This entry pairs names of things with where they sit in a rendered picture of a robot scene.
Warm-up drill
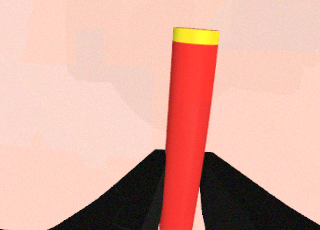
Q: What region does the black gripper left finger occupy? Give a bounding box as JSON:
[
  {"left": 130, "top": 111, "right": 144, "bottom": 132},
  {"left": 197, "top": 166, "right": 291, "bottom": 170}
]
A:
[{"left": 48, "top": 149, "right": 167, "bottom": 230}]

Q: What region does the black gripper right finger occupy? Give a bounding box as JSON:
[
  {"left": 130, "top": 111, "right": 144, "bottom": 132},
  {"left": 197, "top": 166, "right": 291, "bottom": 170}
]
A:
[{"left": 200, "top": 151, "right": 320, "bottom": 230}]

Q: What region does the red axle with yellow tip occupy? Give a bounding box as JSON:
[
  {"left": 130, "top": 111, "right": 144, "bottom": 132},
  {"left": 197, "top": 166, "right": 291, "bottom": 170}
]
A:
[{"left": 160, "top": 27, "right": 220, "bottom": 230}]

